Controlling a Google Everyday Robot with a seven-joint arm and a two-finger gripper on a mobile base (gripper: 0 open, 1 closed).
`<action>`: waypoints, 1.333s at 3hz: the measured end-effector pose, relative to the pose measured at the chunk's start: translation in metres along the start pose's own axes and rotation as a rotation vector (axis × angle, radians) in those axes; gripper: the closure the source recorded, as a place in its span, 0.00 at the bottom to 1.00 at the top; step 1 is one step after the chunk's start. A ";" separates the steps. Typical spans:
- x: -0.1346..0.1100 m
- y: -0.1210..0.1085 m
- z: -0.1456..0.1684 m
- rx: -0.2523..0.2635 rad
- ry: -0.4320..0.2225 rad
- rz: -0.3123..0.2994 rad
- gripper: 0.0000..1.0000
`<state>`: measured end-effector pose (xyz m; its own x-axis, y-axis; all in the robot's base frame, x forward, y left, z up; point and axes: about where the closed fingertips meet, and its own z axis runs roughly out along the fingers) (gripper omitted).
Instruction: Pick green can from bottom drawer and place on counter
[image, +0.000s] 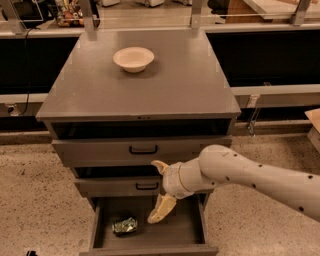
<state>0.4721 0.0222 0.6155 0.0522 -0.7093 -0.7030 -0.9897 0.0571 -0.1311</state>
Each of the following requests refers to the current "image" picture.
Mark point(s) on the black drawer handle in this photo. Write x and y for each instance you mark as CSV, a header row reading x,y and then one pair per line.
x,y
143,151
149,186

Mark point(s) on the black middle drawer handle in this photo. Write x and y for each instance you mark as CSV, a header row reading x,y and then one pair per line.
x,y
149,186

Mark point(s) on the middle grey drawer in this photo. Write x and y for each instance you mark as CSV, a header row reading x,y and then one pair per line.
x,y
117,186

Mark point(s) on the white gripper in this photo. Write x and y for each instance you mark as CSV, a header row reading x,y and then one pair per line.
x,y
172,180

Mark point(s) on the metal bracket under rail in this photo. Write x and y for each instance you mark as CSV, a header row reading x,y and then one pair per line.
x,y
252,104

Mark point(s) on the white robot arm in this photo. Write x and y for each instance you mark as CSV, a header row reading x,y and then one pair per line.
x,y
218,165

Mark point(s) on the grey drawer cabinet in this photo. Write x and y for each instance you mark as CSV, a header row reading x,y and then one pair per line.
x,y
183,92

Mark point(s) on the black top drawer handle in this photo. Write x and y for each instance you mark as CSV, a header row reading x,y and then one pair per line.
x,y
143,151

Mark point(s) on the top grey drawer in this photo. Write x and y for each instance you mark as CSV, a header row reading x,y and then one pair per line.
x,y
114,152

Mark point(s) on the crushed green can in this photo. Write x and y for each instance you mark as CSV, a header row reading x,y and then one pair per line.
x,y
125,226

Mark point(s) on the bottom grey open drawer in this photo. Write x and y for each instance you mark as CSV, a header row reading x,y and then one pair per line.
x,y
181,233

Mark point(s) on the wooden box at right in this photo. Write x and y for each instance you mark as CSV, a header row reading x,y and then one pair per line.
x,y
314,133

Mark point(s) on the cluttered items on shelf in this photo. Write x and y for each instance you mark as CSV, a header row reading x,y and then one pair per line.
x,y
68,13

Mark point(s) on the white paper bowl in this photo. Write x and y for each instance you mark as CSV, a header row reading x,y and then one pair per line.
x,y
133,59

